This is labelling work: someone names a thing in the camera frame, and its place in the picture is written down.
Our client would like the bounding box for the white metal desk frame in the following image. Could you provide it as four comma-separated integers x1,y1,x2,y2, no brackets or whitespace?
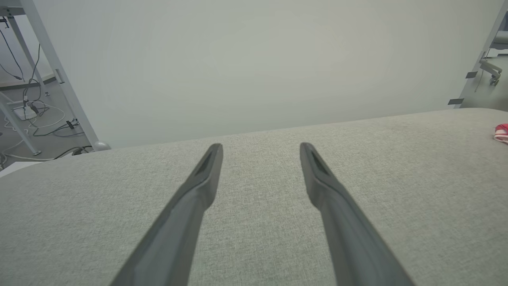
0,6,52,156

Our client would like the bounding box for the white partition panel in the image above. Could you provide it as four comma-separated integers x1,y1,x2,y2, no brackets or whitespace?
19,0,508,152

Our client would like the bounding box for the red and white basketball jersey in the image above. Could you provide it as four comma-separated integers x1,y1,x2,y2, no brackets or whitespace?
493,123,508,145

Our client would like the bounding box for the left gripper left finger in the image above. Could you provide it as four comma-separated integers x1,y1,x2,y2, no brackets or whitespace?
109,143,224,286

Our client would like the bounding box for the white box with black handle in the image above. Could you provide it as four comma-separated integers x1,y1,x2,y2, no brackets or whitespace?
0,160,42,178

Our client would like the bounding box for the black floor cable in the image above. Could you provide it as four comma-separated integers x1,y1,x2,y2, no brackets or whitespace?
54,145,94,159

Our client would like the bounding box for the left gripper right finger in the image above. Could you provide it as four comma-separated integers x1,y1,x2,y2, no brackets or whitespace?
299,142,416,286

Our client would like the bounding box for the white power strip with cables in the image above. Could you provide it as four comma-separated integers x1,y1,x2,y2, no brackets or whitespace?
13,104,39,120

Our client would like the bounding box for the white swivel chair base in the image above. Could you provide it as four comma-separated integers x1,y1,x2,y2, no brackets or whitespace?
478,30,508,86

